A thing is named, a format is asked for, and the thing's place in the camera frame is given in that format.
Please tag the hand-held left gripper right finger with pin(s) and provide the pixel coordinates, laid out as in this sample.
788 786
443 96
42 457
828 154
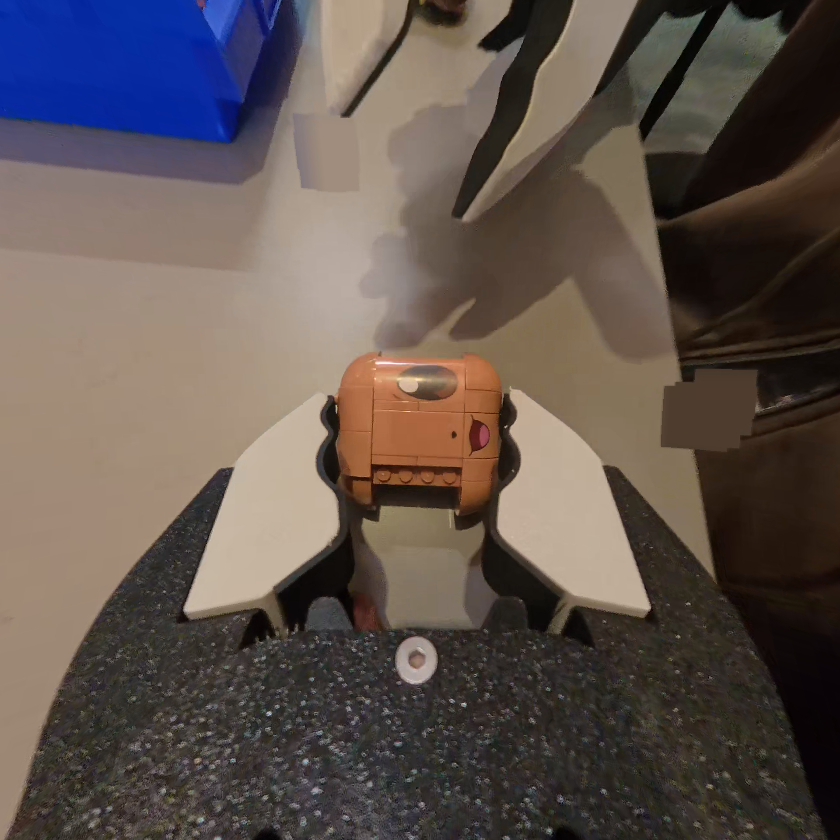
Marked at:
565 519

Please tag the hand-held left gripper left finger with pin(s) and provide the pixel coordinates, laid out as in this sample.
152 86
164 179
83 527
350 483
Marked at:
269 525

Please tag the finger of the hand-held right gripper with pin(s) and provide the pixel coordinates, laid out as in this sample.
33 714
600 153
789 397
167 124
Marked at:
355 40
545 92

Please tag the brown lego assembly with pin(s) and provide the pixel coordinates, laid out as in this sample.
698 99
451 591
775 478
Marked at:
420 427

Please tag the large blue plastic bin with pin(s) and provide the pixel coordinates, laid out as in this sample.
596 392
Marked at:
118 59

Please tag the brown hooded jacket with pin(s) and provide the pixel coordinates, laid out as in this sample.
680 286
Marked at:
761 263

